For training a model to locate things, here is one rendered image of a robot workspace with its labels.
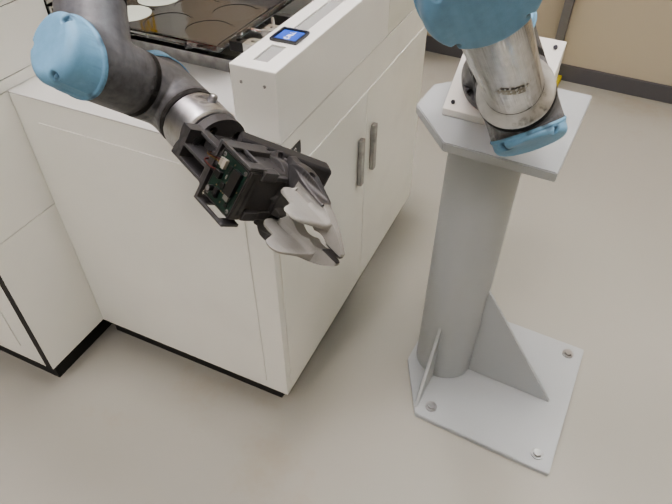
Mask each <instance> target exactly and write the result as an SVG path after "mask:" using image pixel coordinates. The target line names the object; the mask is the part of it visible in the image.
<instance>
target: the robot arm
mask: <svg viewBox="0 0 672 504"><path fill-rule="evenodd" d="M541 2H542V0H414V4H415V8H416V10H417V13H418V15H419V17H420V18H421V20H422V22H423V24H424V26H425V28H426V30H427V31H428V33H429V34H430V35H431V36H432V37H433V38H434V39H435V40H437V41H438V42H440V43H441V44H443V45H446V46H448V47H452V46H454V45H457V47H458V48H459V49H462V51H463V53H464V56H465V58H466V60H465V62H464V65H463V68H462V73H461V83H462V88H463V92H464V94H465V97H466V98H467V100H468V101H469V103H470V104H471V105H472V106H473V107H475V108H476V109H477V110H479V112H480V114H481V116H482V118H483V119H484V121H485V124H486V127H487V129H488V133H489V136H490V140H491V141H490V144H491V145H492V146H493V149H494V152H495V153H496V154H497V155H498V156H502V157H508V156H515V155H520V154H524V153H527V152H531V151H534V150H537V149H539V148H542V147H545V146H547V145H549V144H551V143H554V142H555V141H557V140H559V139H560V138H562V137H563V136H564V135H565V134H566V132H567V130H568V126H567V123H566V118H567V117H566V115H564V112H563V109H562V106H561V103H560V99H559V96H558V90H557V84H556V79H555V76H554V73H553V71H552V69H551V68H550V67H549V66H548V63H547V60H546V57H545V54H544V50H543V47H542V44H541V41H540V38H539V35H538V32H537V27H536V22H537V10H538V8H539V6H540V4H541ZM52 6H53V13H51V14H49V15H48V16H47V17H45V18H44V19H43V20H42V22H41V23H40V24H39V26H38V28H37V29H36V31H35V34H34V36H33V42H34V45H33V48H32V49H31V51H30V58H31V65H32V68H33V71H34V73H35V74H36V76H37V77H38V78H39V80H40V81H42V82H43V83H44V84H46V85H48V86H50V87H53V88H55V89H56V90H58V91H61V92H63V93H65V94H68V95H69V96H71V97H73V98H75V99H78V100H82V101H89V102H92V103H94V104H97V105H100V106H103V107H106V108H109V109H111V110H114V111H117V112H120V113H123V114H125V115H128V116H130V117H133V118H136V119H138V120H141V121H144V122H147V123H149V124H151V125H152V126H154V127H155V128H156V129H157V130H158V132H159V133H160V134H161V135H162V136H163V137H164V138H165V139H166V140H167V142H168V143H169V144H170V145H171V146H172V147H173V148H172V151H171V152H172V153H173V154H174V155H175V156H176V157H177V158H178V159H179V160H180V161H181V163H182V164H183V165H184V166H185V167H186V168H187V169H188V170H189V171H190V172H191V174H192V175H193V176H194V177H195V178H196V179H197V180H198V181H199V186H198V188H197V191H196V193H195V195H194V197H195V199H196V200H197V201H198V202H199V203H200V204H201V205H202V206H203V208H204V209H205V210H206V211H207V212H208V213H209V214H210V215H211V217H212V218H213V219H214V220H215V221H216V222H217V223H218V224H219V226H220V227H238V223H237V222H236V221H235V220H238V219H239V220H240V221H253V223H254V224H255V225H257V228H258V232H259V234H260V236H261V237H262V238H263V239H264V240H265V241H266V244H267V246H268V247H269V248H270V249H271V250H273V251H274V252H276V253H279V254H284V255H291V256H297V257H299V258H302V259H304V260H306V261H309V262H311V263H314V264H317V265H322V266H338V265H339V263H340V262H339V260H338V258H339V259H342V258H343V257H344V255H345V251H344V246H343V241H342V236H341V232H340V229H339V225H338V222H337V219H336V216H335V214H334V211H333V209H332V207H331V201H330V199H329V197H328V195H327V193H326V191H325V189H324V186H325V185H326V183H327V181H328V179H329V177H330V175H331V170H330V168H329V166H328V164H327V163H326V162H323V161H320V160H318V159H315V158H313V157H310V156H307V155H305V154H302V153H299V152H297V151H294V150H291V149H289V148H286V147H283V146H281V145H278V144H275V143H273V142H270V141H267V140H265V139H262V138H259V137H257V136H254V135H251V134H249V133H246V132H245V130H244V128H243V126H242V125H241V124H240V123H239V122H238V121H237V120H236V119H235V117H234V116H233V115H232V114H231V113H230V112H229V111H228V110H227V109H226V108H225V107H224V106H223V105H222V104H221V103H220V102H219V101H218V100H217V99H218V96H217V95H216V94H215V93H210V92H209V91H208V90H206V89H205V88H204V87H203V86H202V85H201V84H200V83H199V82H198V81H197V80H196V79H195V78H194V77H193V76H192V75H191V74H190V73H189V72H188V70H187V69H186V68H185V67H184V66H183V65H182V64H181V63H180V62H179V61H177V60H176V59H174V58H172V57H170V56H169V55H168V54H166V53H164V52H162V51H159V50H144V49H142V48H140V47H138V46H136V45H134V44H133V43H132V41H131V34H130V26H129V19H128V12H127V10H128V8H127V1H126V0H53V2H52ZM203 190H204V191H203ZM202 192H204V194H203V193H202ZM207 205H215V206H216V207H217V208H218V209H219V211H220V212H221V213H222V214H223V215H224V216H225V217H226V218H218V217H217V216H216V214H215V213H214V212H213V211H212V210H211V209H210V208H209V207H208V206H207ZM286 213H287V215H288V216H286ZM280 218H281V219H280ZM304 224H306V225H309V226H312V227H313V229H314V230H315V231H317V232H319V233H320V234H321V235H322V236H323V238H324V240H325V243H326V246H327V247H328V248H326V247H325V246H324V245H323V244H322V243H321V241H320V239H319V238H317V237H313V236H312V235H310V234H309V233H308V232H307V230H306V228H305V226H304Z"/></svg>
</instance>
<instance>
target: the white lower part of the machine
mask: <svg viewBox="0 0 672 504"><path fill-rule="evenodd" d="M9 90H10V89H9ZM9 90H7V91H5V92H4V93H2V94H0V350H2V351H4V352H6V353H8V354H10V355H12V356H14V357H17V358H19V359H21V360H23V361H25V362H27V363H30V364H32V365H34V366H36V367H38V368H40V369H42V370H45V371H47V372H49V373H51V374H53V375H55V376H58V377H61V376H62V375H63V374H64V373H65V372H66V371H67V370H68V369H69V368H70V367H71V366H72V365H73V364H74V363H75V362H76V360H77V359H78V358H79V357H80V356H81V355H82V354H83V353H84V352H85V351H86V350H87V349H88V348H89V347H90V346H91V345H92V344H93V343H94V342H95V341H96V340H97V339H98V338H99V337H100V336H101V335H102V334H103V333H104V332H105V331H106V329H107V328H108V327H109V326H110V325H111V324H112V323H111V322H109V321H106V320H104V319H103V317H102V314H101V312H100V310H99V307H98V305H97V302H96V300H95V298H94V295H93V293H92V290H91V288H90V286H89V283H88V281H87V279H86V276H85V274H84V271H83V269H82V267H81V264H80V262H79V259H78V257H77V255H76V252H75V250H74V247H73V245H72V243H71V240H70V238H69V236H68V233H67V231H66V228H65V226H64V224H63V221H62V219H61V216H60V214H59V212H58V209H57V207H56V204H55V202H54V200H53V197H52V195H51V193H50V190H49V188H48V185H47V183H46V181H45V178H44V176H43V173H42V171H41V169H40V166H39V164H38V162H37V159H36V157H35V154H34V152H33V150H32V147H31V145H30V142H29V140H28V138H27V135H26V133H25V130H24V128H23V126H22V123H21V121H20V119H19V116H18V114H17V111H16V109H15V107H14V104H13V102H12V99H11V97H10V95H9V93H8V91H9Z"/></svg>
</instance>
